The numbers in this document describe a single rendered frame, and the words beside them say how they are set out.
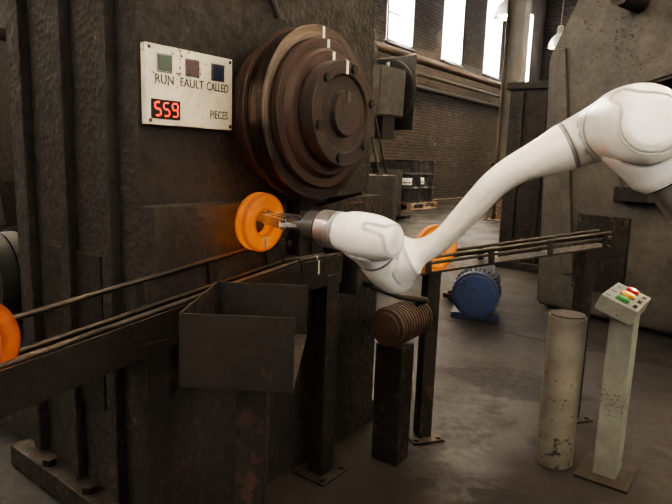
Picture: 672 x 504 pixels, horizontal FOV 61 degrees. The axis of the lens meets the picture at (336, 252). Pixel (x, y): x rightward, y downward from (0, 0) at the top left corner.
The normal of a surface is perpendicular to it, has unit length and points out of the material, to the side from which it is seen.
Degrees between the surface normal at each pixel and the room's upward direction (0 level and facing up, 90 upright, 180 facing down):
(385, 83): 92
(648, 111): 88
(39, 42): 90
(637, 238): 90
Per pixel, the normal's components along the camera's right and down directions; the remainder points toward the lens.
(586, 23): -0.78, 0.07
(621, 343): -0.61, 0.11
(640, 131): -0.23, 0.04
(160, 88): 0.80, 0.12
